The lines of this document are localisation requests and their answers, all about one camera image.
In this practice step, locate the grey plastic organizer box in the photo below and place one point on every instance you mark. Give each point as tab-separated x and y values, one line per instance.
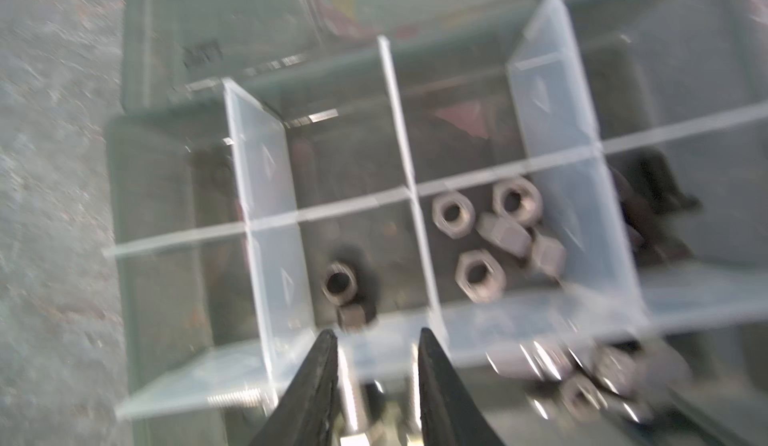
547	185

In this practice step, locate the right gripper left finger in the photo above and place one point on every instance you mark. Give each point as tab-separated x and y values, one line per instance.
306	412

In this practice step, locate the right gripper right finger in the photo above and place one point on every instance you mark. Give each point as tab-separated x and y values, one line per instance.
449	415

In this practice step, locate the black hex nut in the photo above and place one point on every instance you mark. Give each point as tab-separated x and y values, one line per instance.
340	285
353	316

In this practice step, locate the silver hex nut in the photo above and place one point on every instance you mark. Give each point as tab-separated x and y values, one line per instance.
505	234

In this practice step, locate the black bolt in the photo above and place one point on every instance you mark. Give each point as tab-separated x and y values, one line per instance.
648	192

